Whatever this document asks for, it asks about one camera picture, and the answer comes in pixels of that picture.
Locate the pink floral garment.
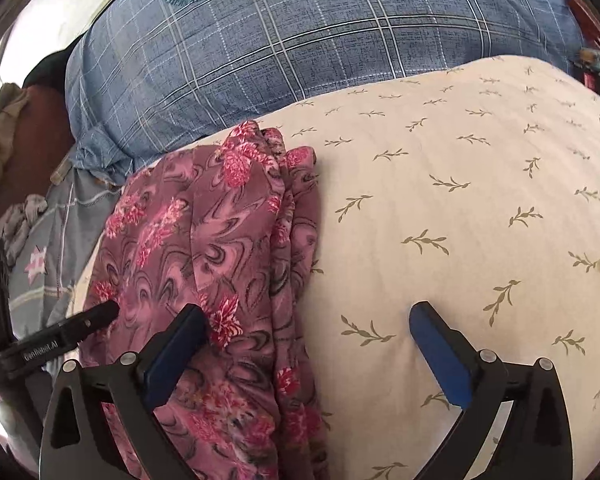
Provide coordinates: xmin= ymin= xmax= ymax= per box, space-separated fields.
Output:
xmin=80 ymin=122 xmax=329 ymax=479

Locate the grey star-print bedsheet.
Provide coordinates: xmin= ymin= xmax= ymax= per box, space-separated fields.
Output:
xmin=9 ymin=169 xmax=121 ymax=338

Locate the grey crumpled sock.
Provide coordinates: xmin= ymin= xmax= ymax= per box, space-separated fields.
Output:
xmin=0 ymin=194 xmax=48 ymax=268

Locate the cream leaf-print pillow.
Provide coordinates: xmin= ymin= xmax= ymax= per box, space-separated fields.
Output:
xmin=248 ymin=56 xmax=600 ymax=479

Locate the blue plaid pillow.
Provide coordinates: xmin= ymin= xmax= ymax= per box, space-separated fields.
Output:
xmin=65 ymin=0 xmax=584 ymax=180

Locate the pile of mixed clutter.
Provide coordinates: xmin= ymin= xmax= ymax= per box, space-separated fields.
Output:
xmin=566 ymin=0 xmax=600 ymax=96

